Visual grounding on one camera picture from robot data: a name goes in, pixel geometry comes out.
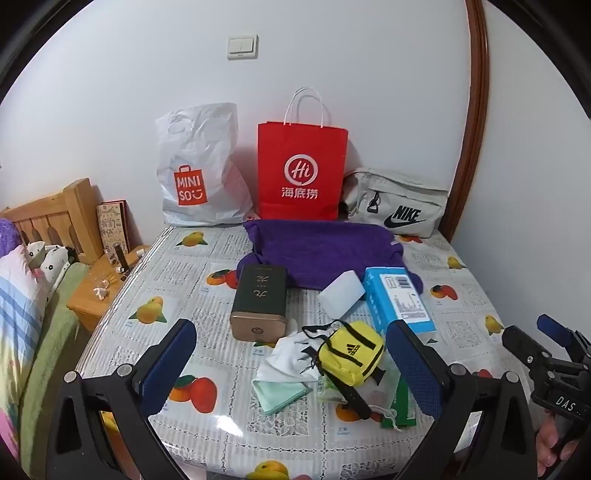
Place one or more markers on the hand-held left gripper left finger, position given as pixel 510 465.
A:
pixel 171 364

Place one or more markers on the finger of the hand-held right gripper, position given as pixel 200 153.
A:
pixel 561 330
pixel 526 348

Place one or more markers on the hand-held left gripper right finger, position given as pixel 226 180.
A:
pixel 415 369

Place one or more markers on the clear zip bag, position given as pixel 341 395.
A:
pixel 375 397

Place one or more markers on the yellow mini bag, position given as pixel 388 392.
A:
pixel 353 353

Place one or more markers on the black fabric strip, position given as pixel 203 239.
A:
pixel 358 404

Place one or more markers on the blue cardboard box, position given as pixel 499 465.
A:
pixel 399 300

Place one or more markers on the pale green wet wipes packet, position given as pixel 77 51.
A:
pixel 330 390

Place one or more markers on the white sponge block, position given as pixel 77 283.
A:
pixel 342 293

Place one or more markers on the mint green cloth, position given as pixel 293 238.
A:
pixel 279 394

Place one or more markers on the person's right hand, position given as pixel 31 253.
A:
pixel 548 443

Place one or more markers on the fruit print tablecloth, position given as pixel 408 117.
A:
pixel 184 286

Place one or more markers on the wooden nightstand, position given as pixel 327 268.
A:
pixel 99 304

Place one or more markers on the clear glass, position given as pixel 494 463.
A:
pixel 102 282

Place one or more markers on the dark green tin box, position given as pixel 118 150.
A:
pixel 258 300

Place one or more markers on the dark small bottle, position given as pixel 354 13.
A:
pixel 120 258

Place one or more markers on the green blanket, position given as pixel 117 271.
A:
pixel 55 332

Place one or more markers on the decorated notebook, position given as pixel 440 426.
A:
pixel 113 228

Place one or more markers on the purple towel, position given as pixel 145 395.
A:
pixel 323 249

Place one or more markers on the white floral plush pillow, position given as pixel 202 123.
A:
pixel 51 263

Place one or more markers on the striped pillow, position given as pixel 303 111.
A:
pixel 18 314

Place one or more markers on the beige waist bag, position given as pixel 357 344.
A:
pixel 397 198

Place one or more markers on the wooden headboard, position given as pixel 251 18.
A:
pixel 51 212

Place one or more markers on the purple plush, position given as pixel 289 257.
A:
pixel 8 235

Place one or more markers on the white plastic shopping bag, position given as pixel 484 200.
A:
pixel 203 152

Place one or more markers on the red paper bag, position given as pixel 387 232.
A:
pixel 300 170

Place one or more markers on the wooden door frame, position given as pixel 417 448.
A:
pixel 475 115

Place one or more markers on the white light switch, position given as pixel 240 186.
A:
pixel 242 46

